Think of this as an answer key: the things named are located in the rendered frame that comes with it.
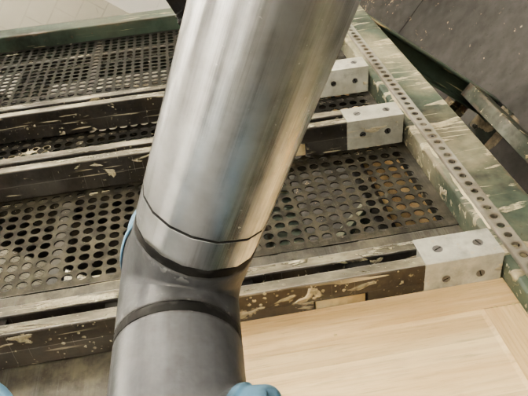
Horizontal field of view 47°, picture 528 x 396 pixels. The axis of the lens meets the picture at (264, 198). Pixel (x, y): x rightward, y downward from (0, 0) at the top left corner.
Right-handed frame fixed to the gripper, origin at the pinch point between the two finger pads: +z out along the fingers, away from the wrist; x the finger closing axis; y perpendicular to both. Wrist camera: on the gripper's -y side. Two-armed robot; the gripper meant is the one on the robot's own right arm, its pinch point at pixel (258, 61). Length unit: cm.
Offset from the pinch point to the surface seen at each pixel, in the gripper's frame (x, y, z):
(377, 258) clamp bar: 26.9, -1.1, 26.9
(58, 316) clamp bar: 28, 43, 6
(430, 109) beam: -19, -25, 39
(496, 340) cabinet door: 42, -10, 37
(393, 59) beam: -48, -27, 39
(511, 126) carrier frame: -74, -57, 99
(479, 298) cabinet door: 35, -12, 37
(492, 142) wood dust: -97, -54, 120
